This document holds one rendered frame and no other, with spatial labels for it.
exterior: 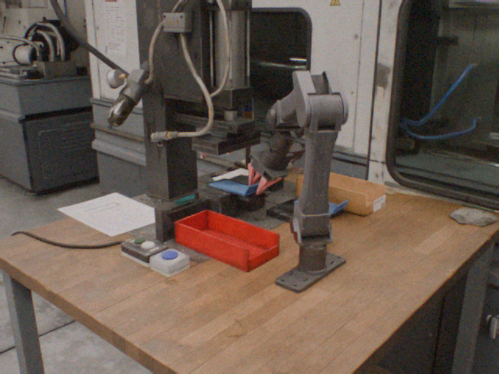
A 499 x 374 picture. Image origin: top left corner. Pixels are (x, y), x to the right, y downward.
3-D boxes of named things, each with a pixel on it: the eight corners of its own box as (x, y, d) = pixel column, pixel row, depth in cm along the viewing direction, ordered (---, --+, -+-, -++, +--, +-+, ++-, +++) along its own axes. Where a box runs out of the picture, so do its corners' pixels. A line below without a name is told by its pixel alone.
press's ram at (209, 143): (221, 167, 138) (218, 53, 128) (157, 150, 154) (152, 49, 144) (263, 153, 151) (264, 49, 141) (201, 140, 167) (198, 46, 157)
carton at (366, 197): (364, 220, 152) (366, 195, 149) (295, 200, 167) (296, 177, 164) (384, 207, 161) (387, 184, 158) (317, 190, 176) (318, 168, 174)
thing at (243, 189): (248, 196, 142) (249, 186, 141) (209, 185, 151) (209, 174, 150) (264, 192, 147) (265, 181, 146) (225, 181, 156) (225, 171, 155)
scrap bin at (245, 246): (247, 273, 119) (247, 249, 117) (175, 242, 134) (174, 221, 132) (279, 255, 128) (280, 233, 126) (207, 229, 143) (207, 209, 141)
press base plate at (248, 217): (199, 274, 125) (199, 263, 124) (84, 222, 155) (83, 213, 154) (341, 202, 171) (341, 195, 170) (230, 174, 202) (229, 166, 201)
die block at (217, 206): (220, 225, 145) (220, 200, 143) (196, 216, 151) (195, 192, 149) (265, 206, 159) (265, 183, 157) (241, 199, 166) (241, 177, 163)
